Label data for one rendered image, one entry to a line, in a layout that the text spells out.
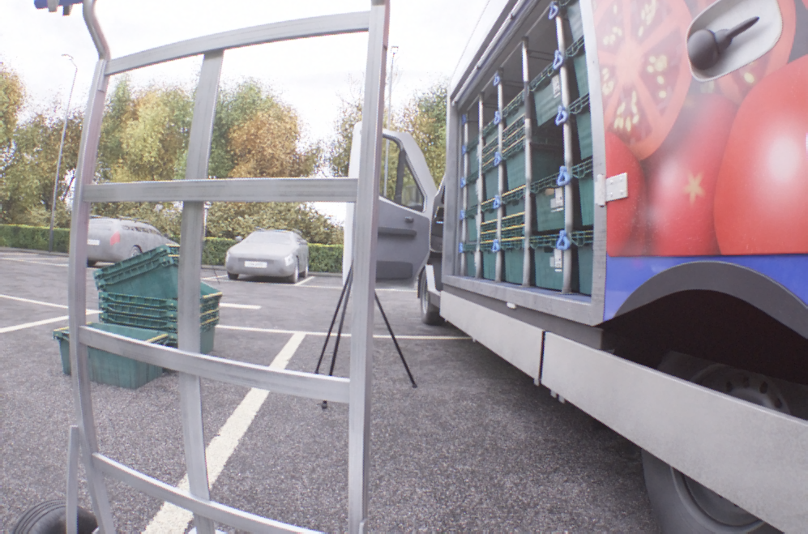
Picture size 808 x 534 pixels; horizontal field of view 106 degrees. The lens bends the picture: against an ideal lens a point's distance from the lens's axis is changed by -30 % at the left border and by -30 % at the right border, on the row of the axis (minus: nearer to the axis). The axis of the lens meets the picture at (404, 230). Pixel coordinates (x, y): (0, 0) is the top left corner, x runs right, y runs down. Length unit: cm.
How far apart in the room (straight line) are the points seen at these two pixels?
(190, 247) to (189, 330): 12
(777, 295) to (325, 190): 77
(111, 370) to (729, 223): 259
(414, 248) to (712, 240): 403
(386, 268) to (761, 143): 398
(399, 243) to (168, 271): 268
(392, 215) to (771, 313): 410
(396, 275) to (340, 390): 403
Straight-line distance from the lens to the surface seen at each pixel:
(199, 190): 64
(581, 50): 196
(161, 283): 273
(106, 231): 1244
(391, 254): 457
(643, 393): 119
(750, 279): 91
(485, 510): 144
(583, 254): 177
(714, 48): 103
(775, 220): 88
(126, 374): 248
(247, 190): 59
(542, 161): 242
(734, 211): 94
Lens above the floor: 77
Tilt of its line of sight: 4 degrees up
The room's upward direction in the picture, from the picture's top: 3 degrees clockwise
